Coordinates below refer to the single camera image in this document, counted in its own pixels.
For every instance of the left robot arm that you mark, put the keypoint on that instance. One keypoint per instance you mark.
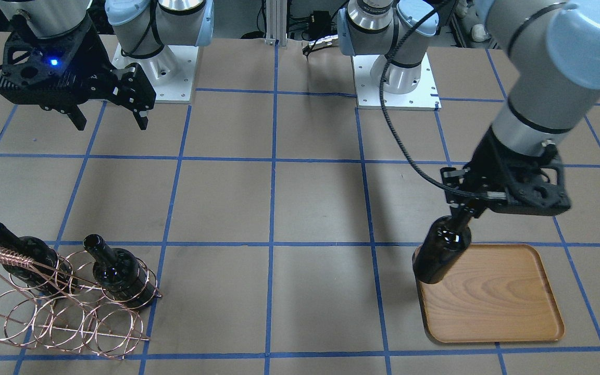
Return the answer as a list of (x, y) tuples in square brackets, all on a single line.
[(555, 47)]

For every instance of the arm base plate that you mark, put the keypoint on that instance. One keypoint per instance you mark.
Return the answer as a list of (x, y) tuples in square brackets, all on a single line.
[(404, 88), (171, 72)]

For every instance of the dark wine bottle front basket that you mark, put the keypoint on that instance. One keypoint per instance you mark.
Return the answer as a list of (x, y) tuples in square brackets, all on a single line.
[(119, 273)]

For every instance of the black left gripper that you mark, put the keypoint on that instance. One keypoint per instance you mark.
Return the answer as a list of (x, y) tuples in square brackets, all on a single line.
[(482, 156)]

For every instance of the dark wine bottle rear basket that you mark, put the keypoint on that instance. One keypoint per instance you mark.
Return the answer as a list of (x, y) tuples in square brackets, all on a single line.
[(55, 271)]

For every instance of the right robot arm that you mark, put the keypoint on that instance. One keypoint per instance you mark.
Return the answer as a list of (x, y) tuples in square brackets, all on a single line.
[(142, 28)]

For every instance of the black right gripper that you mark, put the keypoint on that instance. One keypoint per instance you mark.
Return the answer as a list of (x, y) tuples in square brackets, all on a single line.
[(93, 55)]

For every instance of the wooden tray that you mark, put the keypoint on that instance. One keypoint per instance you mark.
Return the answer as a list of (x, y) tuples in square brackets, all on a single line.
[(493, 293)]

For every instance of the dark wine bottle basket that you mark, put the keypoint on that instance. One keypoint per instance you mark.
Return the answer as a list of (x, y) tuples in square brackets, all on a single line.
[(55, 271), (119, 273)]

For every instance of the copper wire bottle basket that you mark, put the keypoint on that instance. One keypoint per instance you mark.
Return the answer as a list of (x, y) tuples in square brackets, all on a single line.
[(86, 320)]

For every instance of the dark wine bottle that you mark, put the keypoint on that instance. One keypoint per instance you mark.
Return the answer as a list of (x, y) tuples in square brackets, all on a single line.
[(447, 239)]

